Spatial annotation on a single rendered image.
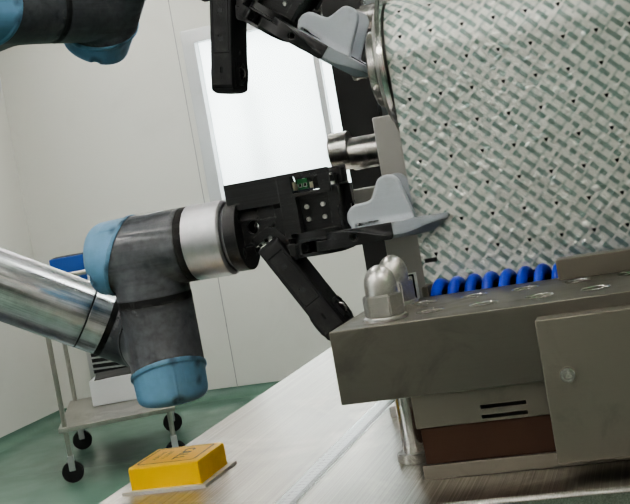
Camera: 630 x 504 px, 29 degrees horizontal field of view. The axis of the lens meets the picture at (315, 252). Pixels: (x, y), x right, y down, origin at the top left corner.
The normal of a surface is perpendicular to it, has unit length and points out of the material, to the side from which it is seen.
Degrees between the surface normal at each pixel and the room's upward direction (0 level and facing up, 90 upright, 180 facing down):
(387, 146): 90
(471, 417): 90
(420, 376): 90
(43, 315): 111
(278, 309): 90
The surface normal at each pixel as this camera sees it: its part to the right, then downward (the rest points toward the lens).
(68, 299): 0.36, -0.32
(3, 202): 0.95, -0.15
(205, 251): -0.22, 0.28
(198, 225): -0.33, -0.38
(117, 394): 0.00, 0.05
